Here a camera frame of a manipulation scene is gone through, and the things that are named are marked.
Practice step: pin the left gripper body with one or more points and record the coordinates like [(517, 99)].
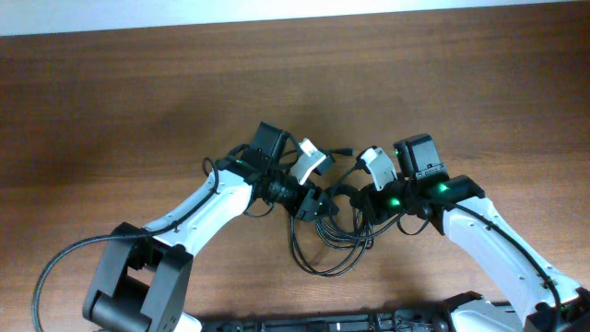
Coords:
[(298, 198)]

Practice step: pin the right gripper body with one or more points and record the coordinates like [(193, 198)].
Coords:
[(395, 197)]

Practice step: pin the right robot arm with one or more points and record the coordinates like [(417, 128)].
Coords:
[(539, 296)]

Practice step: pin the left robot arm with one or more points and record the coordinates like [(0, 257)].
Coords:
[(141, 281)]

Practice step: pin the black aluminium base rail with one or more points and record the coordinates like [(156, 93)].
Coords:
[(350, 320)]

